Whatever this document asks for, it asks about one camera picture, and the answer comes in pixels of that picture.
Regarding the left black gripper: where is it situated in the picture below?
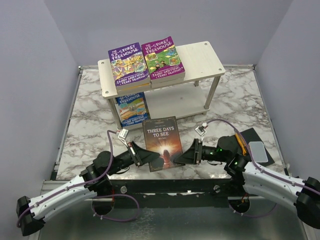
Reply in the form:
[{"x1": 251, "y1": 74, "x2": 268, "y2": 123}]
[{"x1": 107, "y1": 141, "x2": 160, "y2": 176}]

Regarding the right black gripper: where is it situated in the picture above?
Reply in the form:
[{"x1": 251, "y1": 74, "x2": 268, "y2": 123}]
[{"x1": 175, "y1": 138, "x2": 229, "y2": 165}]

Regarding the thin dark patterned book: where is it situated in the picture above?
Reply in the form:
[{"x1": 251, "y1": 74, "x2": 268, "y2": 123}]
[{"x1": 142, "y1": 116, "x2": 183, "y2": 172}]

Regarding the blue 91-Storey Treehouse book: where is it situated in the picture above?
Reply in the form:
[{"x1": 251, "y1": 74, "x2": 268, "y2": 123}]
[{"x1": 116, "y1": 92, "x2": 150, "y2": 127}]

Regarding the Little Women dark book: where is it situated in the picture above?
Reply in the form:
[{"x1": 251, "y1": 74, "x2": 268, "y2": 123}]
[{"x1": 151, "y1": 78, "x2": 184, "y2": 89}]

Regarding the purple 117-Storey Treehouse book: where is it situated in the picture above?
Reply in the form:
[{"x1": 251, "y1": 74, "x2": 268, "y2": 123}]
[{"x1": 141, "y1": 36, "x2": 186, "y2": 83}]

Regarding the orange 130-Storey Treehouse book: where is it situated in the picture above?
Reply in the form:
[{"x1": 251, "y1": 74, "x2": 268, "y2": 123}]
[{"x1": 115, "y1": 82, "x2": 151, "y2": 91}]

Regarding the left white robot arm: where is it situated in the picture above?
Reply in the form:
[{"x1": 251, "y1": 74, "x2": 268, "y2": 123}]
[{"x1": 16, "y1": 141, "x2": 160, "y2": 237}]

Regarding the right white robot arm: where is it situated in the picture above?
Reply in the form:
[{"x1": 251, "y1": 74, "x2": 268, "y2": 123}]
[{"x1": 174, "y1": 133, "x2": 320, "y2": 229}]

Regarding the yellow utility knife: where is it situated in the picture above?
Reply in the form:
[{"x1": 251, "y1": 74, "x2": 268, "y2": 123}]
[{"x1": 234, "y1": 130, "x2": 250, "y2": 156}]

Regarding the white two-tier wooden shelf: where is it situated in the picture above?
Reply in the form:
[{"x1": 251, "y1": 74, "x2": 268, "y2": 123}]
[{"x1": 98, "y1": 41, "x2": 226, "y2": 129}]

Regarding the black notebook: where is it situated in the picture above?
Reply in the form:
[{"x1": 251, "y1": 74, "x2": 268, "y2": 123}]
[{"x1": 241, "y1": 127, "x2": 275, "y2": 167}]

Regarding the grey rectangular case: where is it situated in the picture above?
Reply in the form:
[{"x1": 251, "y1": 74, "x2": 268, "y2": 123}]
[{"x1": 249, "y1": 141, "x2": 268, "y2": 164}]

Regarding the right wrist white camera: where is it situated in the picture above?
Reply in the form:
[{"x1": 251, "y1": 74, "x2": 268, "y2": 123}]
[{"x1": 195, "y1": 122, "x2": 208, "y2": 142}]

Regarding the wrist white camera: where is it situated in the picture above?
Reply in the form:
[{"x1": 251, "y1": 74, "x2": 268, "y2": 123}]
[
  {"x1": 117, "y1": 128, "x2": 129, "y2": 146},
  {"x1": 195, "y1": 122, "x2": 208, "y2": 142}
]

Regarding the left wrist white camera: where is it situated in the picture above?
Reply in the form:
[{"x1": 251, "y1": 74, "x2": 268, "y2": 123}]
[{"x1": 117, "y1": 128, "x2": 129, "y2": 146}]

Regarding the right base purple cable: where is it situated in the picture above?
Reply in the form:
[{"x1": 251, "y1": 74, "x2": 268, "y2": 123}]
[{"x1": 232, "y1": 202, "x2": 277, "y2": 218}]

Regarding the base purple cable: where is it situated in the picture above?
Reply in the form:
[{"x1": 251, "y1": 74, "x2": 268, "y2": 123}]
[
  {"x1": 91, "y1": 193, "x2": 140, "y2": 222},
  {"x1": 232, "y1": 202, "x2": 277, "y2": 218}
]

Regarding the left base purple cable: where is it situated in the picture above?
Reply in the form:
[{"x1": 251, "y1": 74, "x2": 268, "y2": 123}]
[{"x1": 91, "y1": 193, "x2": 140, "y2": 222}]

